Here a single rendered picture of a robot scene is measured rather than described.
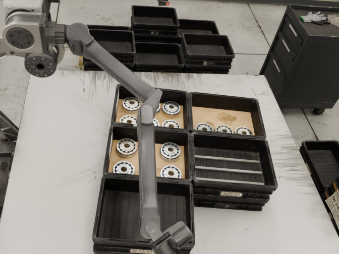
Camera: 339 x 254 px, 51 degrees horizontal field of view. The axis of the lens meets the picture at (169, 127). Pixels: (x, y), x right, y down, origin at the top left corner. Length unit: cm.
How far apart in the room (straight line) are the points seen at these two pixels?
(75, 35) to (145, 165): 53
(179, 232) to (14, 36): 88
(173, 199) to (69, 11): 312
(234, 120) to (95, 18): 260
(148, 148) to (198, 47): 203
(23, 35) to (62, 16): 290
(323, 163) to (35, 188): 203
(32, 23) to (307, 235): 154
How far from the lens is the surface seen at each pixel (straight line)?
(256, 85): 254
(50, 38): 137
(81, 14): 431
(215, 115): 203
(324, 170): 284
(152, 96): 123
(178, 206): 163
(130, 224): 157
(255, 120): 203
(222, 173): 178
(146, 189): 114
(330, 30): 314
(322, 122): 363
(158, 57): 309
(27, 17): 140
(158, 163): 174
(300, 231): 192
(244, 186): 165
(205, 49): 311
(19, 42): 140
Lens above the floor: 223
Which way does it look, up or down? 48 degrees down
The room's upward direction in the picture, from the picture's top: 12 degrees clockwise
